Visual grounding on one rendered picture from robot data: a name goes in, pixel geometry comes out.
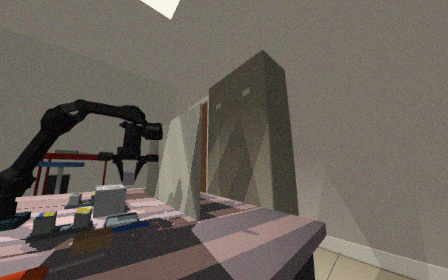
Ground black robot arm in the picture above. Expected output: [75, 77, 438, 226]
[0, 99, 163, 221]

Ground tan rectangular box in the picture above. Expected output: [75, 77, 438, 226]
[71, 227, 113, 257]

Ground blue flat bar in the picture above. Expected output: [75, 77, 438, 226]
[112, 222, 149, 233]

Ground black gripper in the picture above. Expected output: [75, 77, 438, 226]
[97, 138, 159, 182]

